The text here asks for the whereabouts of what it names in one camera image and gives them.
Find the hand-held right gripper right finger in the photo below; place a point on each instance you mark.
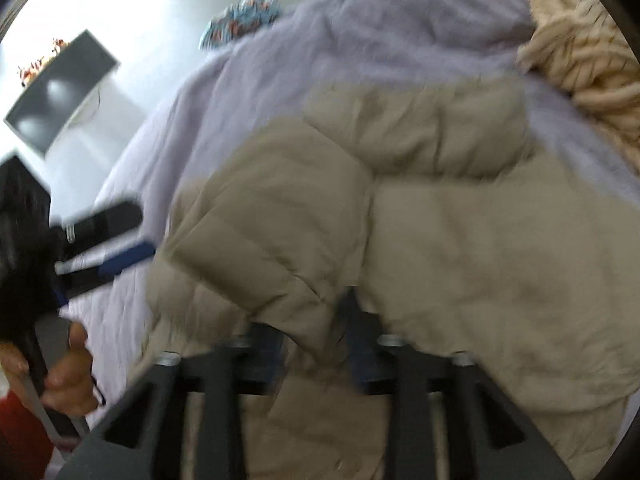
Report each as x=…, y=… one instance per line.
x=361, y=355

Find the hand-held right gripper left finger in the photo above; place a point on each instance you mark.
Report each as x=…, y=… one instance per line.
x=266, y=360

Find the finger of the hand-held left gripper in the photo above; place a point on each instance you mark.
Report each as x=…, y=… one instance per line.
x=122, y=260
x=107, y=222

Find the beige puffer jacket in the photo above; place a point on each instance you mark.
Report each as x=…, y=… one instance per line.
x=450, y=240

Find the person's left hand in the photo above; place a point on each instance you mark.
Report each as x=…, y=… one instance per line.
x=72, y=380

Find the white desk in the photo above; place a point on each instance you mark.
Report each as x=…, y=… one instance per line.
x=100, y=130

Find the dark flat monitor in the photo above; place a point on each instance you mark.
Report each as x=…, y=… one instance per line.
x=60, y=95

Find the orange red flowers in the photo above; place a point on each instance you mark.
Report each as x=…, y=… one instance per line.
x=37, y=62

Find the blue cartoon print cloth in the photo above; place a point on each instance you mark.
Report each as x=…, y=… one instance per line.
x=242, y=17

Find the lavender fleece blanket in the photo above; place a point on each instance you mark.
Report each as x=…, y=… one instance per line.
x=300, y=60

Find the beige striped knit garment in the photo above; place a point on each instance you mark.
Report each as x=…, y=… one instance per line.
x=585, y=60

